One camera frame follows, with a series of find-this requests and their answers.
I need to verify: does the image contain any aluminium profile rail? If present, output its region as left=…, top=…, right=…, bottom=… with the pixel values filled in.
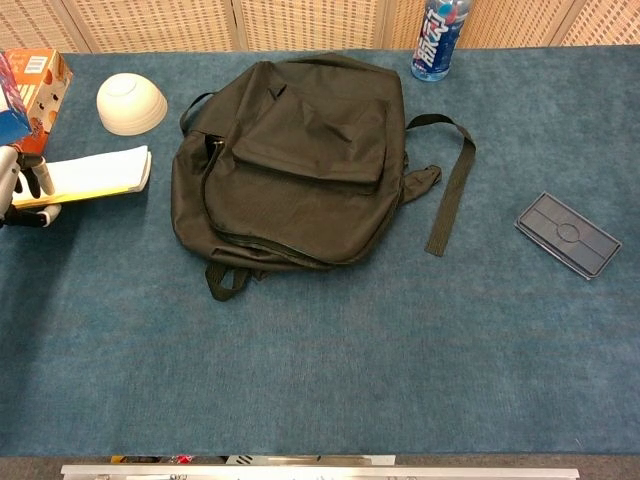
left=60, top=464, right=581, bottom=480

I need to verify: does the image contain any white upturned bowl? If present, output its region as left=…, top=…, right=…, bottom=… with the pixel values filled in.
left=96, top=72, right=169, bottom=136

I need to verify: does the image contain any white book with yellow band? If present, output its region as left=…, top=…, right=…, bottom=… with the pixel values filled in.
left=10, top=145, right=153, bottom=209

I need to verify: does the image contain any orange cardboard carton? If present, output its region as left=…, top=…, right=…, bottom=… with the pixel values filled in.
left=3, top=48, right=74, bottom=155

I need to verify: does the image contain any rattan folding screen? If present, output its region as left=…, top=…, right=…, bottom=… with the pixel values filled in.
left=0, top=0, right=640, bottom=54

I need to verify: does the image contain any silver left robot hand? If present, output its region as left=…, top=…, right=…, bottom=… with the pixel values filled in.
left=0, top=145, right=64, bottom=230

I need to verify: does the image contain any black fabric backpack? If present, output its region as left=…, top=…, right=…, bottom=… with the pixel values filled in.
left=171, top=52, right=478, bottom=301

